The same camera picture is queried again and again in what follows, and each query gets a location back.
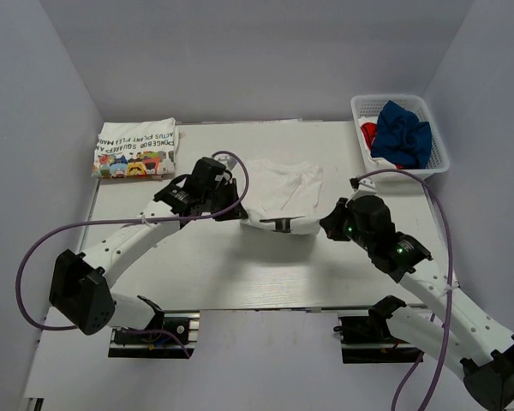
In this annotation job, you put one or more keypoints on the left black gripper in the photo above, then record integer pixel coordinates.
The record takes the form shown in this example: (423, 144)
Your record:
(231, 188)

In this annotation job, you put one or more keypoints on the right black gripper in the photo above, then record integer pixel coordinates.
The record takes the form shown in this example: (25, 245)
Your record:
(332, 223)

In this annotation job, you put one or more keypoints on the white t-shirt black graphic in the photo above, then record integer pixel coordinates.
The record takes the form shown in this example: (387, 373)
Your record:
(283, 198)

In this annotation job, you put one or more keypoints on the white t-shirt red graphic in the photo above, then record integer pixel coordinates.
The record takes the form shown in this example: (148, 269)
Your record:
(368, 127)

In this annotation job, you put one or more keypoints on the dark blue t-shirt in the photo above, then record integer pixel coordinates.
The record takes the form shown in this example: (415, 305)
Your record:
(401, 138)

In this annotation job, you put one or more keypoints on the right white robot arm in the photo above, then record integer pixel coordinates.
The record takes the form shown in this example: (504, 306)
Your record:
(474, 346)

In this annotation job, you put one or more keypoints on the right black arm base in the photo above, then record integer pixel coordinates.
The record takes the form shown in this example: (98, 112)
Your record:
(361, 345)

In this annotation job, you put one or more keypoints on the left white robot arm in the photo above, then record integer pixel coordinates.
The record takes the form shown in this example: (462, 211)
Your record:
(82, 282)

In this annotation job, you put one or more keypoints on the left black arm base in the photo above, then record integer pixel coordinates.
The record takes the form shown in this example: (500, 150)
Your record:
(177, 339)

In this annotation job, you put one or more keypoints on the folded white cartoon t-shirt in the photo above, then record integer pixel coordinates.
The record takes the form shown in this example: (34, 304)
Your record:
(136, 150)

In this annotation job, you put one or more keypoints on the white plastic mesh basket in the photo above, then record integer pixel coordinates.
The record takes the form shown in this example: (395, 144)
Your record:
(371, 105)

